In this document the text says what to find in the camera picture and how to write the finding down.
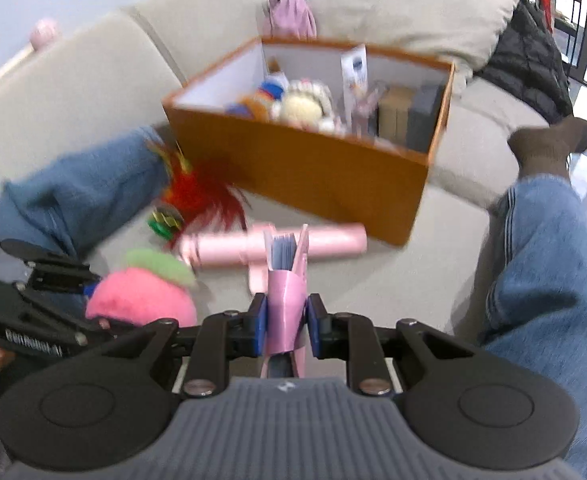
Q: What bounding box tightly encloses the pink card holder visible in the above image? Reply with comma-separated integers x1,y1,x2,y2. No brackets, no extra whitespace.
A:
261,224,309,378

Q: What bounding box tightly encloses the pink handheld fan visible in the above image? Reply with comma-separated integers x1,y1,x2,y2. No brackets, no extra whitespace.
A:
175,223,367,294

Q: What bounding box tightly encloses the red feather shuttlecock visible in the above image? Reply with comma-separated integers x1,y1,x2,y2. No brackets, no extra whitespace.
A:
148,143,248,247

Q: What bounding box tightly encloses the maroon photo card box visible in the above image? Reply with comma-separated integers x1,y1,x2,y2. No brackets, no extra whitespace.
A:
351,84,388,138

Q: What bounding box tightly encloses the grey box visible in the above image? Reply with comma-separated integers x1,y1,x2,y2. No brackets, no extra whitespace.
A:
406,84,445,154

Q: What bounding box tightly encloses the brown cardboard small box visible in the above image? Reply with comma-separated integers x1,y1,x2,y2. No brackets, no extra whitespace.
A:
378,86,416,145

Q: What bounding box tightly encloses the crocheted white bunny doll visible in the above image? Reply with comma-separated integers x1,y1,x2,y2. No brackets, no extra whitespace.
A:
270,79,347,136

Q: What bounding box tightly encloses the orange blue plush keychain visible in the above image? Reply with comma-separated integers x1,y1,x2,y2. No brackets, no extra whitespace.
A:
225,58,289,122

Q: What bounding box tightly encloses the white lotion tube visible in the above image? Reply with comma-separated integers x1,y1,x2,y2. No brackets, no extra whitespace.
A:
341,44,368,125

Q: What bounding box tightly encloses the pink green plush toy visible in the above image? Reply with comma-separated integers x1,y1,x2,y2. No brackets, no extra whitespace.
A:
85,248,197,327

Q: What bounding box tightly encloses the orange cardboard storage box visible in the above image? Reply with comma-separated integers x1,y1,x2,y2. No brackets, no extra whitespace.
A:
163,37,455,246

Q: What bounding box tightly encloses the right jeans leg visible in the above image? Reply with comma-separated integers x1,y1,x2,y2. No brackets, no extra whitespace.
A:
480,176,587,478

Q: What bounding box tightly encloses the beige fabric sofa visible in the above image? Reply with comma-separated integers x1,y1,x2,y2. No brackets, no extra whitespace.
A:
0,0,544,340

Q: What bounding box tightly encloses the right brown sock foot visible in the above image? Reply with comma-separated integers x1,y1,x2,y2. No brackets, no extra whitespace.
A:
507,116,587,181

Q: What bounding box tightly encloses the black quilted jacket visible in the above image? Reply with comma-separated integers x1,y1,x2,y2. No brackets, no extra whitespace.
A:
475,0,573,125

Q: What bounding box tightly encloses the pink crumpled garment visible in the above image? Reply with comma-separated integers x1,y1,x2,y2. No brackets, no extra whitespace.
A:
262,0,317,39

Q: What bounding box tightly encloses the beige sofa cushion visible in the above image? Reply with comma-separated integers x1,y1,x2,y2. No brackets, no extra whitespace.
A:
307,0,519,94

